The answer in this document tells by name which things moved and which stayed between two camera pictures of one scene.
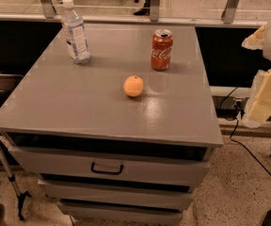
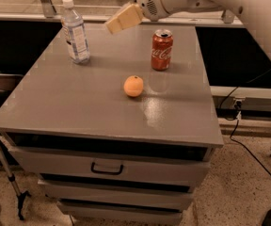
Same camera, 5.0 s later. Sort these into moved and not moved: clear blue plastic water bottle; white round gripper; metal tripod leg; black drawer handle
Moved: white round gripper
Not moved: metal tripod leg; black drawer handle; clear blue plastic water bottle
